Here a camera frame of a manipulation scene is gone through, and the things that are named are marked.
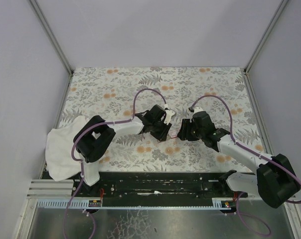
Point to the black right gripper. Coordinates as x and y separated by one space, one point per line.
186 130

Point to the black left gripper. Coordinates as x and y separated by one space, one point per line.
160 131

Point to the red white staple box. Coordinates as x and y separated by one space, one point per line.
173 133

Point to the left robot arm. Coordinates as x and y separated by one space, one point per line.
93 140

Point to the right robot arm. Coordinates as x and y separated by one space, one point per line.
272 178

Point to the floral patterned table mat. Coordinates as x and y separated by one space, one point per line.
115 93

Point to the white cloth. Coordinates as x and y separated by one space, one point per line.
60 163

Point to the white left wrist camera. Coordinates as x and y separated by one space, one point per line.
168 115

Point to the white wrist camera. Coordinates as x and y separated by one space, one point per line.
195 109
168 115

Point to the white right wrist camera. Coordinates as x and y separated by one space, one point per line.
195 109

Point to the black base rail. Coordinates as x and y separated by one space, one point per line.
158 189

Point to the right aluminium frame post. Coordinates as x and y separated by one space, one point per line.
269 29

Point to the aluminium frame post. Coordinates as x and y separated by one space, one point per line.
50 35
269 29

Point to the white cable duct strip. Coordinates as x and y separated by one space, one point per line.
64 203

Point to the left aluminium frame post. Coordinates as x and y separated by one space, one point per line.
50 35

